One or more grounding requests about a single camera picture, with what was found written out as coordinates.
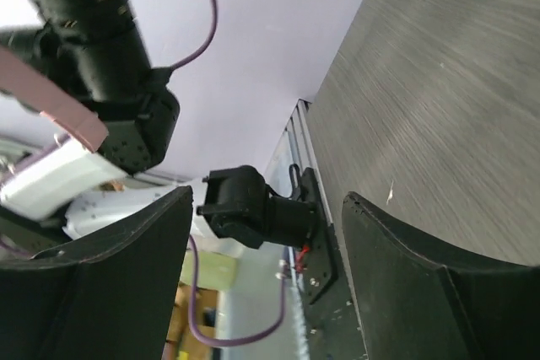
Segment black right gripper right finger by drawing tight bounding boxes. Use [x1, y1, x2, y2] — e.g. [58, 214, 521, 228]
[342, 192, 539, 359]

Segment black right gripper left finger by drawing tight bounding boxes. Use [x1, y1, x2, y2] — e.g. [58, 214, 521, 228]
[1, 186, 192, 360]

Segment pink folding umbrella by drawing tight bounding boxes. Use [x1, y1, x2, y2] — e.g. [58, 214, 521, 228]
[1, 47, 109, 153]

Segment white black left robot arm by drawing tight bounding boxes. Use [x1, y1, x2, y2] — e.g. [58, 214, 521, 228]
[1, 0, 184, 253]

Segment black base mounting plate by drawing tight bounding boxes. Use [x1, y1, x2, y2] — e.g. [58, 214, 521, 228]
[289, 164, 366, 360]

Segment white slotted cable duct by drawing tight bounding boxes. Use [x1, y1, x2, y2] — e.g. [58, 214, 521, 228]
[291, 280, 311, 360]

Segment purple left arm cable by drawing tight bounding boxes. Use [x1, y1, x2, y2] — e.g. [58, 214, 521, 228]
[0, 0, 290, 348]

